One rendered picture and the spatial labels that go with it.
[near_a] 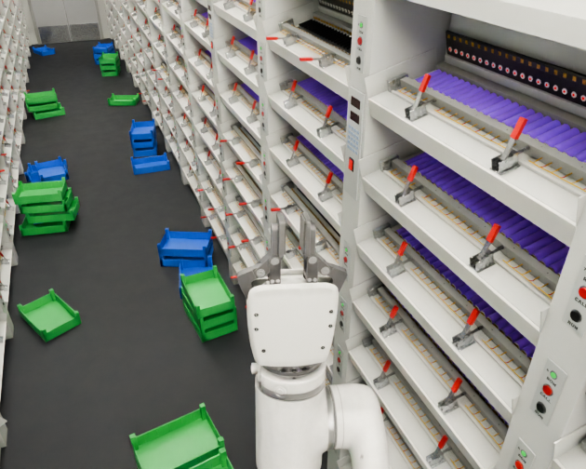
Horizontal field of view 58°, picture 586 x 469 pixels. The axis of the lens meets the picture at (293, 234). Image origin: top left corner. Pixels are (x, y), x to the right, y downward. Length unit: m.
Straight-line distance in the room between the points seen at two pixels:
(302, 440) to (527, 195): 0.50
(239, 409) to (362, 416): 1.87
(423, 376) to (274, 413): 0.78
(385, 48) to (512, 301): 0.61
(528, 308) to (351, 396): 0.42
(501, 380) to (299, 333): 0.61
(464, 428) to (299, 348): 0.74
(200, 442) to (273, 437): 1.57
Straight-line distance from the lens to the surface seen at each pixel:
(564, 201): 0.89
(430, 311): 1.24
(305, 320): 0.59
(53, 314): 3.23
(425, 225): 1.15
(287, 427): 0.64
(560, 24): 0.83
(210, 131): 3.25
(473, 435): 1.28
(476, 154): 1.00
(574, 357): 0.92
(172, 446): 2.24
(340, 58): 1.48
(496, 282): 1.02
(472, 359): 1.15
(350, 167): 1.37
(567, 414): 0.98
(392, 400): 1.57
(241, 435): 2.43
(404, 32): 1.27
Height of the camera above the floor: 1.94
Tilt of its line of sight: 33 degrees down
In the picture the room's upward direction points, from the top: straight up
